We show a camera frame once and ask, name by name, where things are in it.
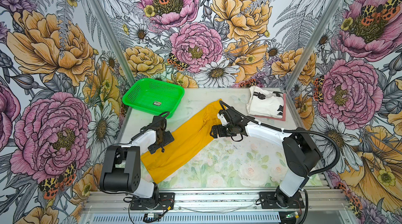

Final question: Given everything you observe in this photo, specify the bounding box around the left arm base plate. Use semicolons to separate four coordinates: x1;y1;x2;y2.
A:
129;192;175;210

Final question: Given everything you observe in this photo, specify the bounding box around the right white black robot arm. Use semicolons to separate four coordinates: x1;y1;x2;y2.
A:
210;101;341;208

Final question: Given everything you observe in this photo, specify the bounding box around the white black folded t-shirt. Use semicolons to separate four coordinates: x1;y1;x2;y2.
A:
246;86;285;119

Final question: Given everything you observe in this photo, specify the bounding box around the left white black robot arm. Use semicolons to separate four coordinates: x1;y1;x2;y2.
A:
98;112;174;210

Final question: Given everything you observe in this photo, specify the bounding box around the green plastic basket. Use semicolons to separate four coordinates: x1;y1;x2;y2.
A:
122;78;185;118

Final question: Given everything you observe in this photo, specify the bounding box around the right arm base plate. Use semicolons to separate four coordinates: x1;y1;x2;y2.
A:
255;191;305;209

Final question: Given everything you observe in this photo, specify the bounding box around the yellow t-shirt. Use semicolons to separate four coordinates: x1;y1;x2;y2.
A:
141;100;222;184

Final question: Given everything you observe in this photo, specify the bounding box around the aluminium corner post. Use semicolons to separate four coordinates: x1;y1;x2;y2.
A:
284;0;343;92
88;0;136;86

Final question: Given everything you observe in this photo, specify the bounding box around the left aluminium corner post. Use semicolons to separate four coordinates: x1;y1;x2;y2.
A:
88;0;136;86

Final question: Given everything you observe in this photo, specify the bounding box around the white vented cable duct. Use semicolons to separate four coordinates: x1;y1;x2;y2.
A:
84;212;281;224

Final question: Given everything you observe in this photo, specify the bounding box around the aluminium front rail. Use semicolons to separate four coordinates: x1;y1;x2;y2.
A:
83;187;351;214

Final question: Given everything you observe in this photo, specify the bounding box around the pink folded t-shirt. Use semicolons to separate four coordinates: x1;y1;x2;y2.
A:
249;92;286;121

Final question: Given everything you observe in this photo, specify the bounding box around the right aluminium corner post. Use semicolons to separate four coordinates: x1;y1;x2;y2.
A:
284;0;343;92

